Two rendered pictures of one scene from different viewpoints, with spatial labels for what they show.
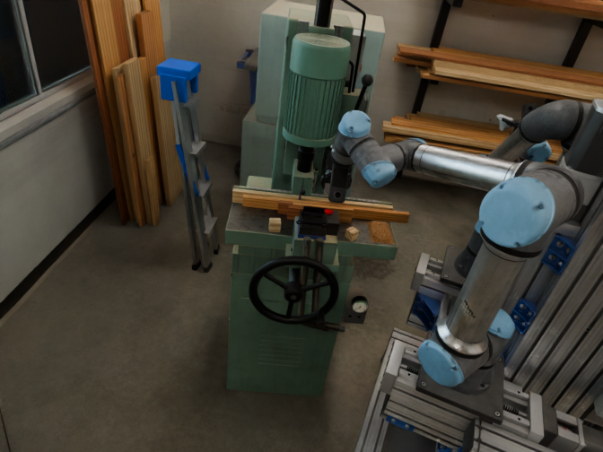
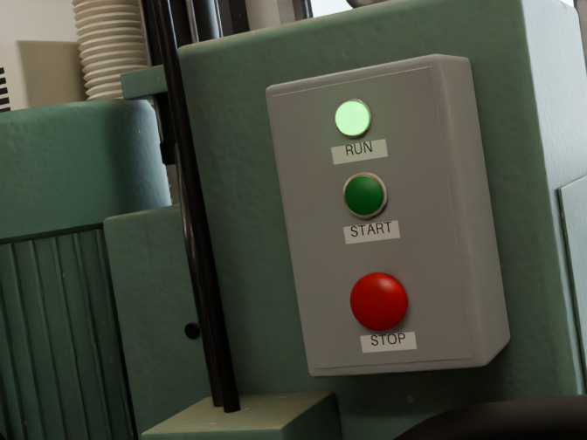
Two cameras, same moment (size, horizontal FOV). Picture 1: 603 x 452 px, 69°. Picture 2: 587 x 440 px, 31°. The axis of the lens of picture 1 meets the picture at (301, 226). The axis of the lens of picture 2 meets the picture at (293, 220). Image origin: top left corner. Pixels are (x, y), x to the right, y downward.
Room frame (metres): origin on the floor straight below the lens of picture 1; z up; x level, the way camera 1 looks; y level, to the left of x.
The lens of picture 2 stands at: (1.93, -0.61, 1.44)
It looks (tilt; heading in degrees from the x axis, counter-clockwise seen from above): 3 degrees down; 119
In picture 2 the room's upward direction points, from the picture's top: 9 degrees counter-clockwise
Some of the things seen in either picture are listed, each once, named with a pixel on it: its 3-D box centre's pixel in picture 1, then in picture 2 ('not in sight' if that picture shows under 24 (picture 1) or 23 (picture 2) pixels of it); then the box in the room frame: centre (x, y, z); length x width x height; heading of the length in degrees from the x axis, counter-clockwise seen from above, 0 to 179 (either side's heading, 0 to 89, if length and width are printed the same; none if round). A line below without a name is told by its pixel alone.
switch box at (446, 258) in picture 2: (353, 55); (389, 216); (1.70, -0.09, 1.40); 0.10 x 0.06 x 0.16; 5
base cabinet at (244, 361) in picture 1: (284, 293); not in sight; (1.49, 0.03, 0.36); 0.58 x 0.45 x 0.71; 5
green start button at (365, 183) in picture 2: not in sight; (363, 195); (1.70, -0.13, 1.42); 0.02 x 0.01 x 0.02; 5
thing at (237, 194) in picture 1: (312, 204); not in sight; (1.39, -0.03, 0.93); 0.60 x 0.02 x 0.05; 95
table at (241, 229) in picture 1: (311, 235); not in sight; (1.27, -0.04, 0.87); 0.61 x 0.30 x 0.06; 95
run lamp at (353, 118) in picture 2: not in sight; (351, 118); (1.70, -0.13, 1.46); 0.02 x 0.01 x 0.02; 5
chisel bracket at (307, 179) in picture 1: (302, 178); not in sight; (1.39, 0.02, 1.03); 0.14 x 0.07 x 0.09; 5
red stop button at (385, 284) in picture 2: not in sight; (378, 301); (1.70, -0.13, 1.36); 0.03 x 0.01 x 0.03; 5
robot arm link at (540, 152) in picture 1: (536, 148); not in sight; (1.54, -0.80, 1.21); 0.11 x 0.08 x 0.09; 177
